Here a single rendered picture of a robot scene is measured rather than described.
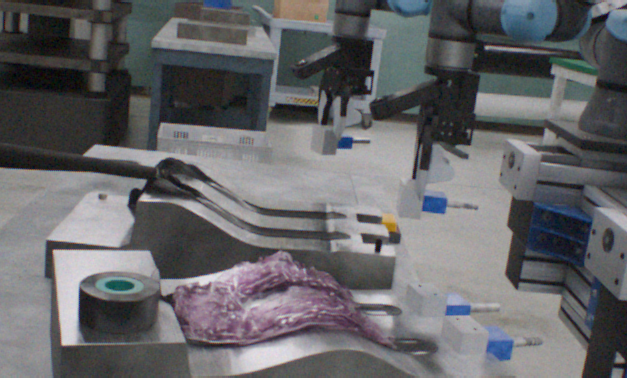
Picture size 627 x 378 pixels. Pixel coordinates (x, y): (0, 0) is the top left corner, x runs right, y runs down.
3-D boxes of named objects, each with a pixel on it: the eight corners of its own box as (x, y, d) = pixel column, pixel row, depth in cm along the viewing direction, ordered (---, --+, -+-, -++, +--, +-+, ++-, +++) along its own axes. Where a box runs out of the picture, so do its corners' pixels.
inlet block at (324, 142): (361, 150, 186) (364, 126, 185) (373, 155, 182) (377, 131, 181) (309, 149, 180) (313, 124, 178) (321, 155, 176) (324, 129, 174)
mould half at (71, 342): (414, 324, 121) (425, 252, 118) (508, 418, 97) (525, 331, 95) (49, 333, 104) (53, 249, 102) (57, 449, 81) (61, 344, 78)
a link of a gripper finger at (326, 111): (342, 134, 183) (353, 95, 179) (318, 134, 180) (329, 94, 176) (335, 128, 185) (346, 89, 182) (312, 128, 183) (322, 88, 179)
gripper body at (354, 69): (371, 98, 176) (379, 40, 173) (336, 97, 172) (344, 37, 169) (352, 92, 183) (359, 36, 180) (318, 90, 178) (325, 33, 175)
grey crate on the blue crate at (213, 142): (266, 158, 484) (269, 132, 480) (270, 175, 445) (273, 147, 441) (159, 148, 476) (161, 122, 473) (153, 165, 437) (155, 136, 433)
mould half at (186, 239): (372, 255, 149) (382, 181, 146) (387, 314, 124) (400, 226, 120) (87, 225, 147) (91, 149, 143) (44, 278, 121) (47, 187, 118)
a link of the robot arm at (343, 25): (346, 15, 168) (325, 11, 175) (343, 39, 169) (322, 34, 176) (377, 18, 172) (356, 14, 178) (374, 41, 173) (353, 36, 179)
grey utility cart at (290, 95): (358, 120, 775) (371, 17, 752) (374, 132, 726) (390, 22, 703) (239, 111, 747) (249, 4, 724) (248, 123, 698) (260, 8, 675)
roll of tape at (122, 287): (120, 341, 80) (122, 307, 79) (60, 316, 84) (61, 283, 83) (173, 317, 87) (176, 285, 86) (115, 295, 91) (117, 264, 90)
